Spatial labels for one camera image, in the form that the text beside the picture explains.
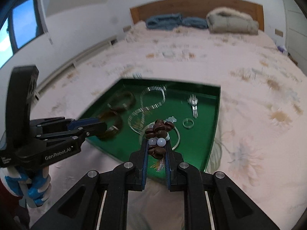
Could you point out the blue blanket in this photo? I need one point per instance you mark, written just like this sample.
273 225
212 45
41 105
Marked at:
168 21

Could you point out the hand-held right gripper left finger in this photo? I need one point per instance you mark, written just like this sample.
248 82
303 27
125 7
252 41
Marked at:
144 167

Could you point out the window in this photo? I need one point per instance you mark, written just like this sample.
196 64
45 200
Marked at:
21 28

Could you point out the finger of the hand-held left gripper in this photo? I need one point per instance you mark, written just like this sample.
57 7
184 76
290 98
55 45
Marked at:
81 122
91 130

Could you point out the beige fur-trimmed jacket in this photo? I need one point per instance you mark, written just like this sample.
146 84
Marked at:
230 21

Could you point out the white wardrobe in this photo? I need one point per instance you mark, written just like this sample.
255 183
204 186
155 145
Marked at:
296 28

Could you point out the wall socket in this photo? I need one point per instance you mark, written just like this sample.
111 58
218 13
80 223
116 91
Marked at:
278 32
127 28

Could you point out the dark brown bangle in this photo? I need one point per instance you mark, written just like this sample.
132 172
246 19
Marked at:
115 130

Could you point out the bed with floral sheet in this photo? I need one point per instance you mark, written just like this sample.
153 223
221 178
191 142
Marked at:
251 88

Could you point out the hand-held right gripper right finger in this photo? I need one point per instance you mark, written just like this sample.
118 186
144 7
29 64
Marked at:
168 170

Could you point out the amber bangle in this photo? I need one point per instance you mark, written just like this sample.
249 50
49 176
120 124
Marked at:
130 100

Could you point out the wooden headboard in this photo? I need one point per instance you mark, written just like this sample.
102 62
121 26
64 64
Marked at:
191 7

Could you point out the green tray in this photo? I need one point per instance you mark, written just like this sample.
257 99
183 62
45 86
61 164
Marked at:
199 134

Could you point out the person's left hand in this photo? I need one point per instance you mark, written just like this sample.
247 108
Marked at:
33 191

